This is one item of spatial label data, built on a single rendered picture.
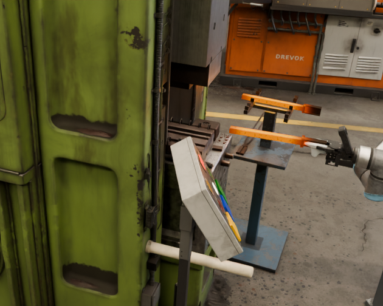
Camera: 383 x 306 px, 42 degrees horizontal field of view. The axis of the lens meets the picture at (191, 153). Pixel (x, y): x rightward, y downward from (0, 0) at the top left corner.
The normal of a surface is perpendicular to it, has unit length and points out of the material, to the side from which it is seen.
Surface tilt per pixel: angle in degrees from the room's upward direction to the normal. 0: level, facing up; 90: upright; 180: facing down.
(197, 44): 90
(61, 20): 89
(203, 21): 90
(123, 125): 89
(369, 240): 0
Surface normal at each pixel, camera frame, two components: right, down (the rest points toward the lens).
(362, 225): 0.07, -0.88
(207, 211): 0.14, 0.48
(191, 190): -0.43, -0.76
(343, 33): -0.10, 0.46
